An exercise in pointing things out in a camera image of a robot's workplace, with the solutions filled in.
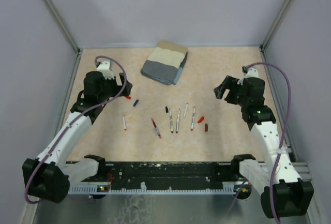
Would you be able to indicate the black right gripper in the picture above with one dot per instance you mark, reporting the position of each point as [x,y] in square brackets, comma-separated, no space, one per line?
[228,81]

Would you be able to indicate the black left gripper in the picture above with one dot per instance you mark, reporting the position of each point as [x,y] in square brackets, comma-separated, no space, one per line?
[118,88]

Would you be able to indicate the red clear pen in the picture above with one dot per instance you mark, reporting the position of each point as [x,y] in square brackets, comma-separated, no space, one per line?
[156,128]

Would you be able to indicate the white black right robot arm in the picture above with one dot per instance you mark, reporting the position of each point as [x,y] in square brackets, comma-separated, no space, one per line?
[282,191]

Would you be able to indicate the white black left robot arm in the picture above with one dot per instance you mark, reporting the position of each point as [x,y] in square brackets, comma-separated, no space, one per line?
[46,177]

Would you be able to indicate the small white red-end pen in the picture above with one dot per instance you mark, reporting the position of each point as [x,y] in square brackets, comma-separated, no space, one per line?
[124,123]

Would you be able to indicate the small white black-end pen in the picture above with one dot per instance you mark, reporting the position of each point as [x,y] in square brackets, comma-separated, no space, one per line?
[185,110]

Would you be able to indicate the red marker cap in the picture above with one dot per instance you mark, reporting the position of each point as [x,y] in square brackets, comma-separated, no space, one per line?
[200,119]

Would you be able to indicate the folded grey beige cloth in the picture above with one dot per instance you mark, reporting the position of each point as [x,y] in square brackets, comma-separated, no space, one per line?
[166,63]

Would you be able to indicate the white red-end marker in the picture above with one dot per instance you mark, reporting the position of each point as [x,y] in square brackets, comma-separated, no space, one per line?
[193,119]

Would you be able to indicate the white brown-end marker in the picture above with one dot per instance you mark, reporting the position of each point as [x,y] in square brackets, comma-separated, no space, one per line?
[177,121]

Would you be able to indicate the white blue-end marker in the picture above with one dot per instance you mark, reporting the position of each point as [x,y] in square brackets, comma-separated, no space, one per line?
[171,121]

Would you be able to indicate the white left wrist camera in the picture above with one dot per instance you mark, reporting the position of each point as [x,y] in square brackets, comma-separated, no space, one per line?
[105,69]

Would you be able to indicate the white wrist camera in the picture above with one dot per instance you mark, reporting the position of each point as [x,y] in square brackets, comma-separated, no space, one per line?
[249,72]
[105,69]

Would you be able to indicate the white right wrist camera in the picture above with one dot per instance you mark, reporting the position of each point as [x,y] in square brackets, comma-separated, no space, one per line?
[249,72]

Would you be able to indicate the aluminium frame post right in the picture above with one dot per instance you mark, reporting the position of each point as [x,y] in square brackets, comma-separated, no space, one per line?
[276,23]

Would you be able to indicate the aluminium frame post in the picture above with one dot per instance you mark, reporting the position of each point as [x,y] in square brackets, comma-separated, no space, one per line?
[276,23]
[60,22]

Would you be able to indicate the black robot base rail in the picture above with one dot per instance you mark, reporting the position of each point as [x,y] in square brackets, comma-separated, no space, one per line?
[164,178]

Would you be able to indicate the aluminium frame post left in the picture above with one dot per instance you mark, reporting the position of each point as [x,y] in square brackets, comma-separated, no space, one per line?
[60,22]

